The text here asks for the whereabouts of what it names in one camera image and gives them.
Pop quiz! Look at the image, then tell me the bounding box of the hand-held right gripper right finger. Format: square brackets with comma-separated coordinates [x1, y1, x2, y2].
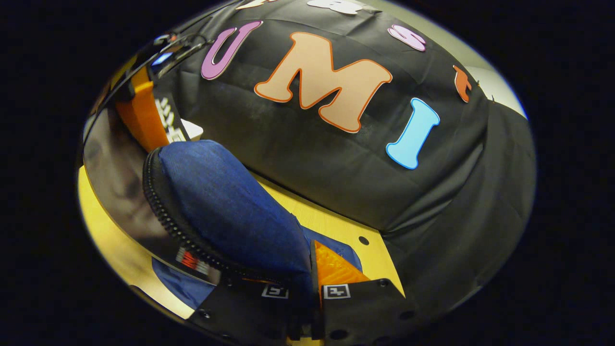
[310, 240, 418, 344]

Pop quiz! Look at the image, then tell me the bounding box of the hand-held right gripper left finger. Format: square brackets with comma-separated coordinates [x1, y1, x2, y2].
[192, 283, 313, 344]

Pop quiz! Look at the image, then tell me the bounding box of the blue schoolbag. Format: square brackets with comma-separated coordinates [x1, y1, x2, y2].
[143, 139, 363, 310]

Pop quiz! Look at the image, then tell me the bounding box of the black backdrop cloth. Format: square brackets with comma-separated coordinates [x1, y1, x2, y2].
[154, 0, 536, 318]

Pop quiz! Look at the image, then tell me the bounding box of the dark face cover book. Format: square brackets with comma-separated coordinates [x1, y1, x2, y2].
[83, 94, 224, 285]

